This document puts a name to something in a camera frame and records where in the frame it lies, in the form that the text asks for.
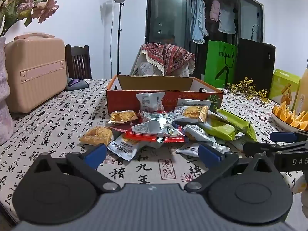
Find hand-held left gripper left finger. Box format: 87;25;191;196
31;144;122;194

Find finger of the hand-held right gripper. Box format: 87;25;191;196
243;140;308;155
269;132;308;142

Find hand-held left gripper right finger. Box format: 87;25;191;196
184;143;281;194

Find pile of snack packets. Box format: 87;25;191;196
79;93;258;162

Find orange cardboard box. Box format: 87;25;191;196
106;74;224;116

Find white plate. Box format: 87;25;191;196
272;111;308;132

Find pile of orange wedges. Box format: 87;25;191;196
273;100;308;129

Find beige bottle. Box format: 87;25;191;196
295;60;308;113

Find light green carton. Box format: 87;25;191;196
268;69;301;111

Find yellow flower sprig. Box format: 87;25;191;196
225;77;270;104

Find grey purple pouch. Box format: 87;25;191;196
64;77;89;92

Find black shopping bag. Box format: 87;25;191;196
234;25;276;97

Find green shopping bag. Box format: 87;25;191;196
204;40;239;89

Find dark wooden chair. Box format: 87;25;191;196
65;44;92;80

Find pink suitcase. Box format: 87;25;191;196
4;32;66;113

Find red patterned throw cloth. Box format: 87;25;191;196
141;43;195;76

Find white hanging garment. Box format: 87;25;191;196
218;7;236;34

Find light blue hanging shirt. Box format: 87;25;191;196
191;0;208;44

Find dark glass sliding door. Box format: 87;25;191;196
145;0;264;82

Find pink hanging garment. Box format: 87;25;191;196
210;0;221;22

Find pink artificial flowers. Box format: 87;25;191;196
0;0;59;38

